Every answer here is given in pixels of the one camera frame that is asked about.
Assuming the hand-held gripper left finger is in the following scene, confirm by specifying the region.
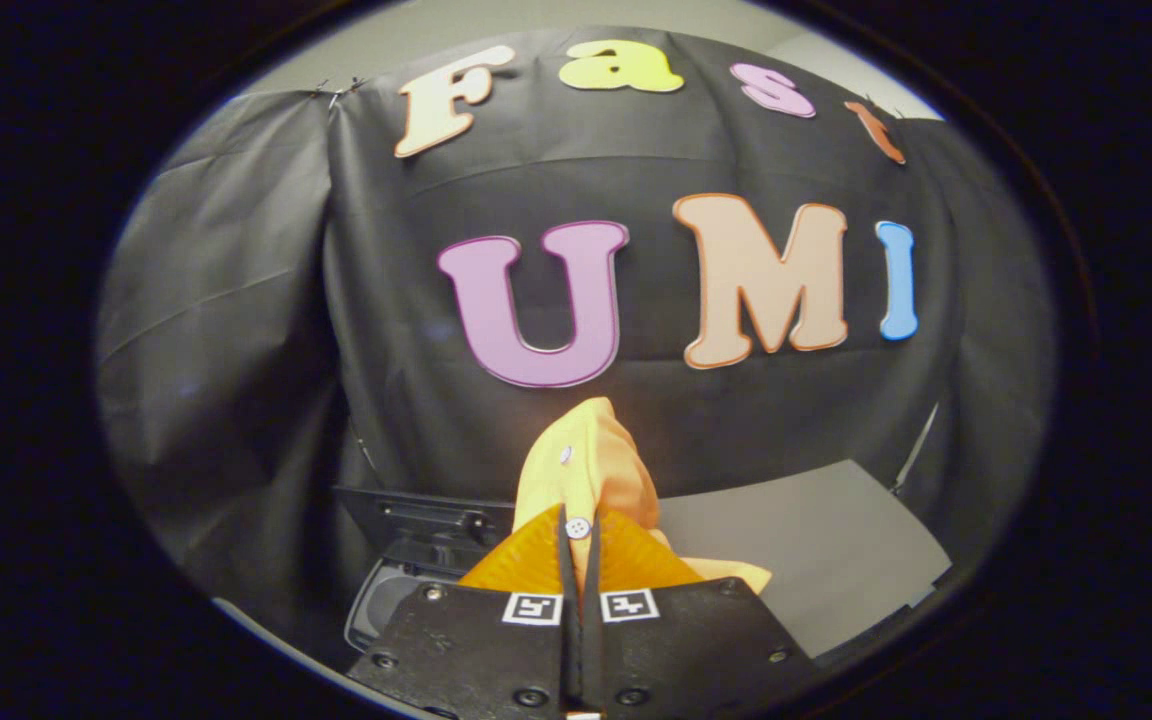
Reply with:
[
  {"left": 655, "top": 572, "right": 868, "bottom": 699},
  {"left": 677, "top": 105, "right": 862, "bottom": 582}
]
[{"left": 348, "top": 504, "right": 585, "bottom": 720}]

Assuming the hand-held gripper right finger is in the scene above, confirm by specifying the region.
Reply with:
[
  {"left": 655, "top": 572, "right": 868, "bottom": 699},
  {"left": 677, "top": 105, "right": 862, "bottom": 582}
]
[{"left": 581, "top": 504, "right": 819, "bottom": 717}]

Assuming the orange shirt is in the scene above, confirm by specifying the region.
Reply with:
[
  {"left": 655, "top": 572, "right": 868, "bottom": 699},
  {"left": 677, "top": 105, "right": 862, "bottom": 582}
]
[{"left": 511, "top": 397, "right": 773, "bottom": 597}]

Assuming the beige cabinet with dark top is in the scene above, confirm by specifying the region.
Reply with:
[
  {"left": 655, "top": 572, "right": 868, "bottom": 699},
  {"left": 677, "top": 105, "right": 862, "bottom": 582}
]
[{"left": 656, "top": 459, "right": 953, "bottom": 661}]

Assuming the black backdrop cloth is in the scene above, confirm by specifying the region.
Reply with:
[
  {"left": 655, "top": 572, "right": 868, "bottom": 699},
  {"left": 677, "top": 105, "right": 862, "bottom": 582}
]
[{"left": 96, "top": 25, "right": 1059, "bottom": 656}]

